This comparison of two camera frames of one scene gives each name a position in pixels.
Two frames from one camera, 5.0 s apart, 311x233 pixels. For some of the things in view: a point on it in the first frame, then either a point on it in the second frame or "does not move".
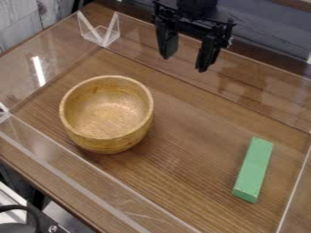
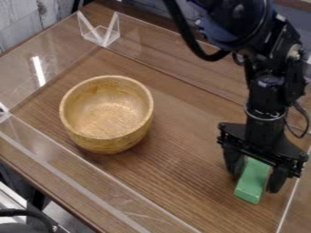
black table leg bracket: [47, 225] does not move
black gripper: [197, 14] → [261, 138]
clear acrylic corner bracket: [101, 35] does not move
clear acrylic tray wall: [89, 192] does not move
